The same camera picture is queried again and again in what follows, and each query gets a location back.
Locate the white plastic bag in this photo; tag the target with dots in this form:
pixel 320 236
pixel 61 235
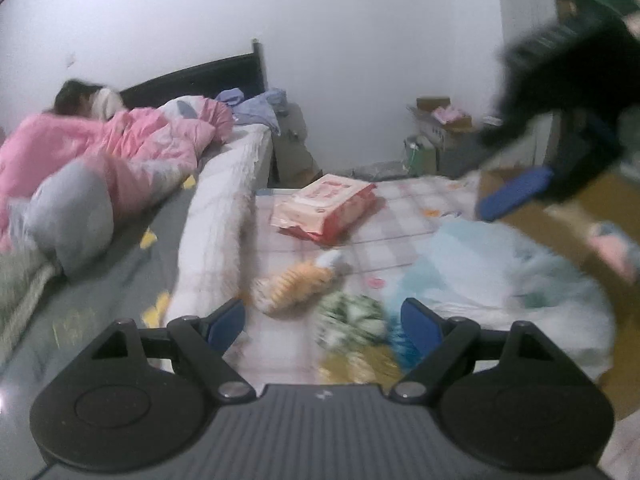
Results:
pixel 495 275

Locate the green paper bag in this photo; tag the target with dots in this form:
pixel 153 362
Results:
pixel 420 156

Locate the grey sheet with yellow dogs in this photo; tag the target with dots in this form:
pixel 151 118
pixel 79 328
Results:
pixel 124 281

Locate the pink panda plush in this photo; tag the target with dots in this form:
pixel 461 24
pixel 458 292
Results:
pixel 614 247

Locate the gold book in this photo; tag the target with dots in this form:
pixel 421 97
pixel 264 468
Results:
pixel 366 365

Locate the sleeping person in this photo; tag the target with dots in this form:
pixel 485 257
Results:
pixel 78 98

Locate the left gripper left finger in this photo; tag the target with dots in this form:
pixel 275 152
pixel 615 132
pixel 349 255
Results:
pixel 199 346

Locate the checked low mattress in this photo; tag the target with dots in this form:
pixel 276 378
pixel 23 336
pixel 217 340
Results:
pixel 283 349

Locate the green white knitted cloth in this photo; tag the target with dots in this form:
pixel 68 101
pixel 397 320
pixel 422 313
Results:
pixel 347 322

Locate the green floral pillow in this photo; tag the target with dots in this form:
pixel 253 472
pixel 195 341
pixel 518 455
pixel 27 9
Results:
pixel 24 276

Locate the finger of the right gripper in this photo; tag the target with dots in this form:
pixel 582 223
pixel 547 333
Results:
pixel 499 131
pixel 514 194

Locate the blue clothes pile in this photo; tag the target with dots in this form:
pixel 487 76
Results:
pixel 265 109

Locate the orange white knitted toy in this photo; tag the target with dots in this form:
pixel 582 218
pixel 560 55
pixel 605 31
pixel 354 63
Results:
pixel 294 286

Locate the open box with pink items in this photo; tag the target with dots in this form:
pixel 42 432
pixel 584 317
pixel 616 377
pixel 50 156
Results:
pixel 441 123

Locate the pink and grey quilt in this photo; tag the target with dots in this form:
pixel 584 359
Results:
pixel 68 183

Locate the white plaid mattress pad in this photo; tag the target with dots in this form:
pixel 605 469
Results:
pixel 209 256

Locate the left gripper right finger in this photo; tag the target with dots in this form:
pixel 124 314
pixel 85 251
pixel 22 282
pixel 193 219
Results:
pixel 446 347

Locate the black headboard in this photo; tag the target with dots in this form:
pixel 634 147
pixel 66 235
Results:
pixel 245 72

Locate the red pink wipes pack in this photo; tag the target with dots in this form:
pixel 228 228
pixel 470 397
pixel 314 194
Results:
pixel 325 209

